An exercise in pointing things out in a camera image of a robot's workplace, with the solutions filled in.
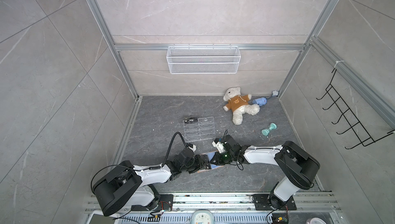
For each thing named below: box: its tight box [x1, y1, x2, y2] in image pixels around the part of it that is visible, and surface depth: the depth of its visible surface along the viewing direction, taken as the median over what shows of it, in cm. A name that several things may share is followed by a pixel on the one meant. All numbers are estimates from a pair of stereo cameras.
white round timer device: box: [191, 209, 214, 224], surface depth 69 cm
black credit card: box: [184, 117, 199, 123], surface depth 95 cm
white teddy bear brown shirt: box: [223, 86, 261, 126], surface depth 107 cm
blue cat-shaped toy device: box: [252, 97, 268, 106], surface depth 113 cm
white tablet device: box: [86, 210, 120, 224], surface depth 67 cm
